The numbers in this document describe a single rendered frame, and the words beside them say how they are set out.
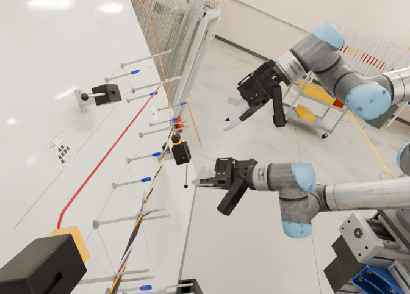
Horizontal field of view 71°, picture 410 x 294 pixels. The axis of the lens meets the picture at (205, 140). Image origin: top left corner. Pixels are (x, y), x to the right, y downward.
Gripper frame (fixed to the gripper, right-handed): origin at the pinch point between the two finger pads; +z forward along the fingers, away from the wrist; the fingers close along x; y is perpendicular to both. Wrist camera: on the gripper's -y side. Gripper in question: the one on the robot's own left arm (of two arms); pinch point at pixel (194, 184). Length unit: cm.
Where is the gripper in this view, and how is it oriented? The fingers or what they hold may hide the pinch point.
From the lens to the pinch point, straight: 90.6
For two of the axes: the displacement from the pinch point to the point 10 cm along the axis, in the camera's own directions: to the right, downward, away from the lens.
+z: -8.5, 0.8, 5.2
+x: -5.1, -3.5, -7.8
